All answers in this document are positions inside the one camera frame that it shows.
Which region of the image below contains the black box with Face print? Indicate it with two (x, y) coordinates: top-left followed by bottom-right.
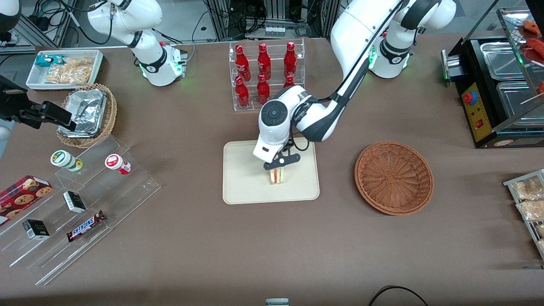
(23, 219), (50, 240)

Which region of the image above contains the aluminium foil container stack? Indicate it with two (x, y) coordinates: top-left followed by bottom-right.
(59, 89), (107, 138)

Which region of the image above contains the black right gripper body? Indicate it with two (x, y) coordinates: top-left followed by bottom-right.
(0, 75), (31, 122)

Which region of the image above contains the black food warmer machine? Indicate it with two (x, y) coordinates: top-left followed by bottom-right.
(441, 0), (544, 149)

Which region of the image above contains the steel warmer pan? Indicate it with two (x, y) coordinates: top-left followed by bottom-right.
(480, 41), (527, 81)
(496, 81), (544, 118)

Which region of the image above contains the red sausage on skewer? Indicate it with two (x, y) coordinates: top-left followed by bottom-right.
(525, 37), (544, 60)

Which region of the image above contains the clear bag of fried snacks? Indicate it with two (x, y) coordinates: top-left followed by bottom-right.
(44, 57), (94, 85)

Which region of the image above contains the teal snack packet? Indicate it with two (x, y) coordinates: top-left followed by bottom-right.
(35, 54), (67, 68)

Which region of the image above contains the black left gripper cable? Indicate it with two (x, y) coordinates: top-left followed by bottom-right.
(288, 135), (310, 152)

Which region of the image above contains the red tartan cookie box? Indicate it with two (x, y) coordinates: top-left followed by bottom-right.
(0, 175), (53, 219)

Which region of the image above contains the clear acrylic bottle rack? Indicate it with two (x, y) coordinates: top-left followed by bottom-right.
(229, 38), (306, 112)

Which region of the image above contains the beige rectangular plastic tray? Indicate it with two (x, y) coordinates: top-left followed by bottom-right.
(223, 140), (320, 205)

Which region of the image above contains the light wicker basket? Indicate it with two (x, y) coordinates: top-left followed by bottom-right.
(57, 84), (117, 148)

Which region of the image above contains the black box with white label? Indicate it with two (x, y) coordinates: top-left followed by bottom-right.
(63, 191), (87, 213)

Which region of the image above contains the Snickers chocolate bar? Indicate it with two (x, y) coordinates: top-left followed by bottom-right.
(67, 210), (106, 242)

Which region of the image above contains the white plastic bin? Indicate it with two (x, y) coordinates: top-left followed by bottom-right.
(25, 50), (105, 91)

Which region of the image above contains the clear acrylic stepped display shelf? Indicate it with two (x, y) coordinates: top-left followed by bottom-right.
(0, 135), (161, 286)

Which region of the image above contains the red lidded snack cup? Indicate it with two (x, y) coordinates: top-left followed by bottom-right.
(105, 154), (131, 175)

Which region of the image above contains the brown round wicker basket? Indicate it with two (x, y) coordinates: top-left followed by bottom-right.
(354, 141), (434, 216)

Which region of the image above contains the black cable loop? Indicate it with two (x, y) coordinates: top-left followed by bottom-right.
(368, 285), (430, 306)

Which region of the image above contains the clear bag of crackers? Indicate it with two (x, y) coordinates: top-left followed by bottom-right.
(516, 199), (544, 222)
(512, 176), (544, 201)

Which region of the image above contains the green lidded sunflower cup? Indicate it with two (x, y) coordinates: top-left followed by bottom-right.
(51, 150), (83, 172)

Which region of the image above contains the grey wire snack tray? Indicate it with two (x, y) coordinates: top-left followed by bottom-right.
(503, 169), (544, 261)

